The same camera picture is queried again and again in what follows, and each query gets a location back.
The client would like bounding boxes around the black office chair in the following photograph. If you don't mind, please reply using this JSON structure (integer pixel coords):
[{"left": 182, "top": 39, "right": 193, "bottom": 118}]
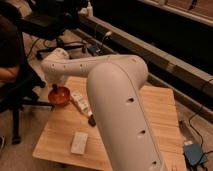
[{"left": 21, "top": 0, "right": 88, "bottom": 50}]

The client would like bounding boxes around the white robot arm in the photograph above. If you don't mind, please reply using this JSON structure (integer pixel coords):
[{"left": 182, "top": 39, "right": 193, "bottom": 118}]
[{"left": 41, "top": 53, "right": 168, "bottom": 171}]

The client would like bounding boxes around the blue box on floor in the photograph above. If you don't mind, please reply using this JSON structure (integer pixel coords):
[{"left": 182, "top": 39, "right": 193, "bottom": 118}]
[{"left": 183, "top": 143, "right": 207, "bottom": 166}]

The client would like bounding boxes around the white bottle on ledge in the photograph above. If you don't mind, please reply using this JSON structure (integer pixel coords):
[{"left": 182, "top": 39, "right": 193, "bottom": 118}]
[{"left": 87, "top": 1, "right": 93, "bottom": 17}]

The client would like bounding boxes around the white plug with cable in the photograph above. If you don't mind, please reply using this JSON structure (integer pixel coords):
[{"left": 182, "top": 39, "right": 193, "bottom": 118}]
[{"left": 99, "top": 30, "right": 113, "bottom": 54}]

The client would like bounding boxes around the black rectangular block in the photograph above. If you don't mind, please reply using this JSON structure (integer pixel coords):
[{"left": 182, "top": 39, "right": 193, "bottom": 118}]
[{"left": 88, "top": 115, "right": 96, "bottom": 127}]

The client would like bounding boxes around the orange ceramic bowl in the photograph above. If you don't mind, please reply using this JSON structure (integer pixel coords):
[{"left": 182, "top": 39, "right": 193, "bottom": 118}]
[{"left": 48, "top": 86, "right": 70, "bottom": 107}]

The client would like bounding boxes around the dark red pepper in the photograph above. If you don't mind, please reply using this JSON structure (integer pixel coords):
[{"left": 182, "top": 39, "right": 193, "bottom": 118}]
[{"left": 52, "top": 84, "right": 58, "bottom": 91}]

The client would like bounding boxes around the white tube on table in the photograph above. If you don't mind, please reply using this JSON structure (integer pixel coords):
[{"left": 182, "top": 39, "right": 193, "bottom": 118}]
[{"left": 71, "top": 91, "right": 92, "bottom": 117}]

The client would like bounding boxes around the seated person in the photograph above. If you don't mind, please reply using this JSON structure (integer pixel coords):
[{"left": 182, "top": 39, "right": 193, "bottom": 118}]
[{"left": 0, "top": 14, "right": 25, "bottom": 85}]

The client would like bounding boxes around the black chair under person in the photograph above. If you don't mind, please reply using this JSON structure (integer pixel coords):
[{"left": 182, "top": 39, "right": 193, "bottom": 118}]
[{"left": 0, "top": 63, "right": 53, "bottom": 144}]

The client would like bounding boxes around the black floor cable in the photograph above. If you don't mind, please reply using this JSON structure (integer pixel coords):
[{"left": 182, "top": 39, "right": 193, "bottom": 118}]
[{"left": 188, "top": 78, "right": 213, "bottom": 148}]

